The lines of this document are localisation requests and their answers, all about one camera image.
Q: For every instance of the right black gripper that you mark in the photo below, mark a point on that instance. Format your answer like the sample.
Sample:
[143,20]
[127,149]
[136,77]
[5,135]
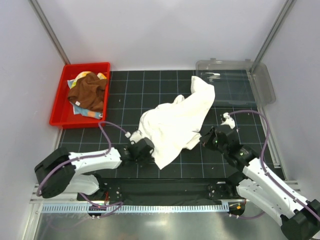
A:
[206,140]

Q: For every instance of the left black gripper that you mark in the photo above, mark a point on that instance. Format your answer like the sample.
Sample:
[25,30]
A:
[149,158]

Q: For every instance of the white towel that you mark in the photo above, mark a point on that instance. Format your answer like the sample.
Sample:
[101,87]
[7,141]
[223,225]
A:
[175,126]

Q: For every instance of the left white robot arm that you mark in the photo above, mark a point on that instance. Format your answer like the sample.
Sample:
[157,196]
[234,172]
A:
[64,171]

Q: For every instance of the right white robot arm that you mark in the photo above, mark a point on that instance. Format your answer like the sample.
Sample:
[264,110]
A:
[298,217]

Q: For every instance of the black grid mat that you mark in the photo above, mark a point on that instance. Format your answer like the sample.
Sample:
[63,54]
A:
[134,92]

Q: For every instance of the clear plastic container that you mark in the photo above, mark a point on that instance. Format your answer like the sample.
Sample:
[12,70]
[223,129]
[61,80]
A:
[238,84]

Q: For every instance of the colourful patterned towel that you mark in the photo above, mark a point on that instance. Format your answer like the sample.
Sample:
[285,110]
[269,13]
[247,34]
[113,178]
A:
[85,112]

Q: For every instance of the red plastic bin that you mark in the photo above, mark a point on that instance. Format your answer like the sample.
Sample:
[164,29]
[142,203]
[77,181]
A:
[62,115]

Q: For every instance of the brown towel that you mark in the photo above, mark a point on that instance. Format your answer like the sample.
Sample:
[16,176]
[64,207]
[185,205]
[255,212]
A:
[87,93]

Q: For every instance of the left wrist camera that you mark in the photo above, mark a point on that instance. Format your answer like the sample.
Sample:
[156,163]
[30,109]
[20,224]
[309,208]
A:
[135,136]

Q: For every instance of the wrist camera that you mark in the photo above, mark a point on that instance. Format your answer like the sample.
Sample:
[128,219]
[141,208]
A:
[135,136]
[227,120]

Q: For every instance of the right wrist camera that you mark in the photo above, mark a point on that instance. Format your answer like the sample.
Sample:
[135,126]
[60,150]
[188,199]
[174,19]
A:
[227,120]

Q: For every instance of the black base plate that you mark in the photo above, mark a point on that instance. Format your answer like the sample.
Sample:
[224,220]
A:
[165,191]

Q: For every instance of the slotted cable duct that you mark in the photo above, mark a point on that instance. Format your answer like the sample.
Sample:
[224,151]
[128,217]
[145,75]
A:
[54,208]

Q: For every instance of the right aluminium frame post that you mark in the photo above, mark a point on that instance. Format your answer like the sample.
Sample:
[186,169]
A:
[280,19]

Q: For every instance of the aluminium frame post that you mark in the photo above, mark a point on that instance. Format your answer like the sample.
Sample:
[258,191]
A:
[49,30]
[280,19]

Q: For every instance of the left aluminium frame post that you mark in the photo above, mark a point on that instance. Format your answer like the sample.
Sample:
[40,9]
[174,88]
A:
[49,30]

